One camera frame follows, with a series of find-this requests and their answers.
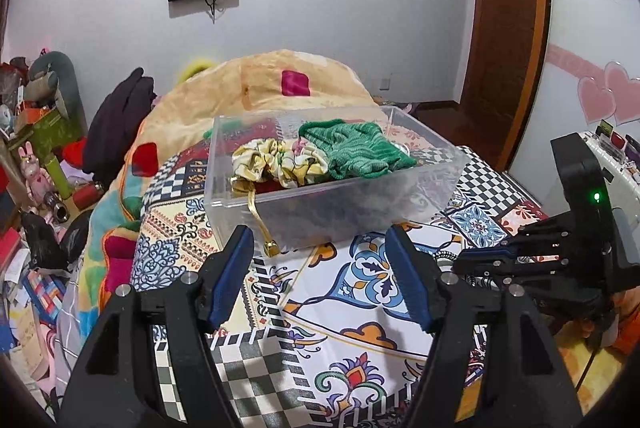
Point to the red cylinder can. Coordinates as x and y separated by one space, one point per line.
88 195

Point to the dark purple jacket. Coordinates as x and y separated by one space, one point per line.
115 126

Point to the brown wooden door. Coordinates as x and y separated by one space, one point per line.
509 38

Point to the grey green plush toy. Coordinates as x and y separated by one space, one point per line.
52 82

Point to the yellow floral scrunchie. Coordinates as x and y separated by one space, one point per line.
293 163

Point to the wall power socket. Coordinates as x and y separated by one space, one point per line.
385 83

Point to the beige patchwork quilt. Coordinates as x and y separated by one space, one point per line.
281 80

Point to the green gift box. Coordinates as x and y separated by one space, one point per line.
50 132

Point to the pink heart wall sticker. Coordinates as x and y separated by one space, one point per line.
602 93

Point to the gold ribbon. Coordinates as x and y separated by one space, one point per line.
245 187

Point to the patterned bed sheet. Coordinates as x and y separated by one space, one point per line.
317 338

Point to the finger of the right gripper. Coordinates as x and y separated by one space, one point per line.
486 262

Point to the clear plastic storage box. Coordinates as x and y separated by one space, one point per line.
332 210

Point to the green knitted glove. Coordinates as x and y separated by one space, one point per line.
356 150

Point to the pink rabbit toy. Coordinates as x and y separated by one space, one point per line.
37 180

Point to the yellow green fuzzy pillow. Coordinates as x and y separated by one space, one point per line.
194 67

